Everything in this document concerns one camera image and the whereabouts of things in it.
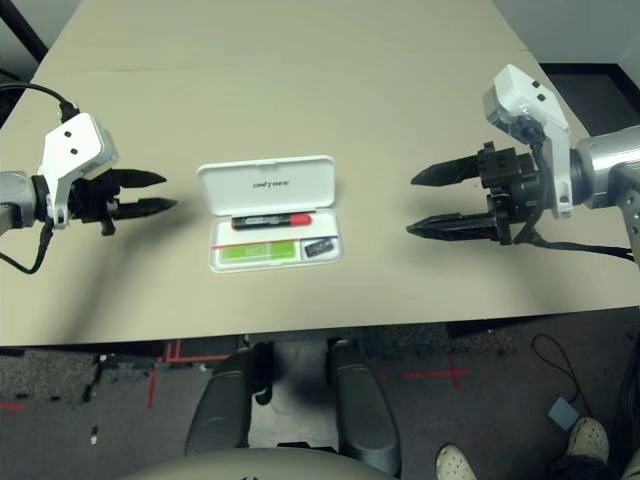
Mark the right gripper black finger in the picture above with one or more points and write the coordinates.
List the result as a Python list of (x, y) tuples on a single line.
[(450, 227), (445, 172)]

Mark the beige robot torso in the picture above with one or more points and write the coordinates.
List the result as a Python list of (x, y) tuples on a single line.
[(250, 467)]

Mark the dark grey robot left leg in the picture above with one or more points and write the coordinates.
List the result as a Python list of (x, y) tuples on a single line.
[(220, 410)]

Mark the small white floor object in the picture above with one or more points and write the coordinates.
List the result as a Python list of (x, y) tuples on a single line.
[(93, 437)]

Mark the white plastic pencil case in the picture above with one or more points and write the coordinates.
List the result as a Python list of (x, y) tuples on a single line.
[(270, 187)]

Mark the black marker with red cap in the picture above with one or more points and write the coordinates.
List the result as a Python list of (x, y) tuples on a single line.
[(265, 221)]

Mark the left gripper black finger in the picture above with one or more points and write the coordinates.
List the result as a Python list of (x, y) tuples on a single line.
[(142, 178), (150, 206)]

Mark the dark grey robot leg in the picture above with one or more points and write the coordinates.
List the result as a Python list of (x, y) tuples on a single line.
[(360, 410), (220, 410)]

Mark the blue grey foot pedal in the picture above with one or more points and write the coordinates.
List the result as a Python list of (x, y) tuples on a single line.
[(564, 412)]

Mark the dark trouser leg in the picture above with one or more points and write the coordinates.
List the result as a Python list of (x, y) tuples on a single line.
[(585, 467)]

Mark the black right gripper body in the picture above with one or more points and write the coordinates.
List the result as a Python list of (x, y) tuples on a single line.
[(505, 170)]

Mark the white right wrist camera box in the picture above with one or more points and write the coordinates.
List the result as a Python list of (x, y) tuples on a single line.
[(515, 87)]

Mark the dark grey robot right leg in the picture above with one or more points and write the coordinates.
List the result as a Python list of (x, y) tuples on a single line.
[(360, 410)]

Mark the white perforated shoe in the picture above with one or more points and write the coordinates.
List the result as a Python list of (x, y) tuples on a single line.
[(590, 435), (452, 465)]

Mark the black furniture frame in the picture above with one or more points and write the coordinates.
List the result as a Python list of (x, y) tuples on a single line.
[(22, 32)]

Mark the red floor tape strip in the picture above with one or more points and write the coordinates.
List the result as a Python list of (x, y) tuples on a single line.
[(12, 406)]

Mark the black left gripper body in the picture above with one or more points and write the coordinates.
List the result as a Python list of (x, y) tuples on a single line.
[(92, 197)]

